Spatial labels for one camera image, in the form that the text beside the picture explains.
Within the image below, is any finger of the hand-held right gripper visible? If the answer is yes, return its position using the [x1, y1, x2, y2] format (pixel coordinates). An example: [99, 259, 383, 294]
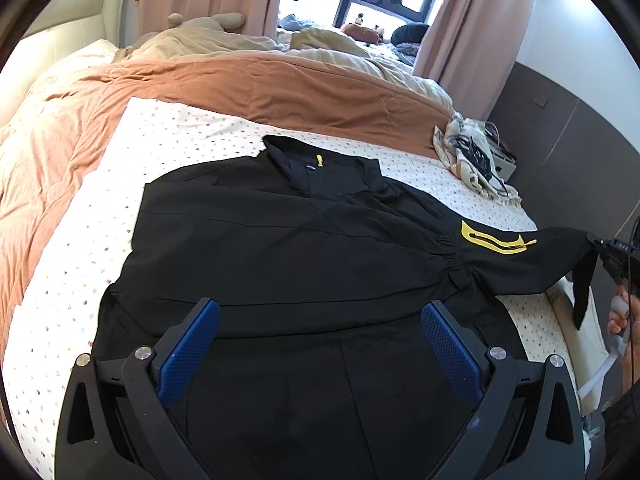
[585, 232, 614, 262]

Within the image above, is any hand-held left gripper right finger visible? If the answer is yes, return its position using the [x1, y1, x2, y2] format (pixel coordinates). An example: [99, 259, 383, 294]
[420, 300, 587, 480]

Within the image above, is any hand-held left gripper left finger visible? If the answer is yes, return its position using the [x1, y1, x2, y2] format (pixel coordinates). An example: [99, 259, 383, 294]
[57, 297, 223, 480]

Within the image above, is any black garment with yellow trim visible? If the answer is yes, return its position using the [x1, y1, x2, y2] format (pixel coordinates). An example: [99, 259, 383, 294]
[92, 134, 598, 480]

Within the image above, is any person's right forearm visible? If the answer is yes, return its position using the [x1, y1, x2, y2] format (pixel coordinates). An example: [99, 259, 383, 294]
[600, 350, 640, 468]

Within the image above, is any person's right hand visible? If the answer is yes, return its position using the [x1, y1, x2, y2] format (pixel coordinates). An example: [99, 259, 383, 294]
[606, 284, 640, 362]

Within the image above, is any white floral bed sheet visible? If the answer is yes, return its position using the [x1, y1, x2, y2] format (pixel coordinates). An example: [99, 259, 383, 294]
[0, 96, 583, 466]

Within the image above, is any patterned cloth pile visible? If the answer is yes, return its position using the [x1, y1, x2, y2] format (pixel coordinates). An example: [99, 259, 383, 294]
[432, 114, 523, 207]

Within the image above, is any brown duvet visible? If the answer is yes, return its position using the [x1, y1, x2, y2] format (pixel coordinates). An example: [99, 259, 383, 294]
[0, 52, 456, 321]

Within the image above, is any dark round cushion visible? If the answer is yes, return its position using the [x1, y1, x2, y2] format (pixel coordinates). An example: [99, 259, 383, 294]
[390, 22, 431, 47]

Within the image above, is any beige plush toy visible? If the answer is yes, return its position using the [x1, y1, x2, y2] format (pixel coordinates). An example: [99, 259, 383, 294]
[166, 11, 247, 36]

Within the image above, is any cream blanket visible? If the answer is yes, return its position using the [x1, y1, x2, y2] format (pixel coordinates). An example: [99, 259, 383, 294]
[112, 26, 453, 111]

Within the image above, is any white padded headboard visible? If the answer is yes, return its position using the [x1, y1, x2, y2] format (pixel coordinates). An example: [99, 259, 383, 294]
[14, 0, 132, 126]

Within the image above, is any white cable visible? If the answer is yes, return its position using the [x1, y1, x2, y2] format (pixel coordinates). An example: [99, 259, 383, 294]
[579, 342, 623, 403]

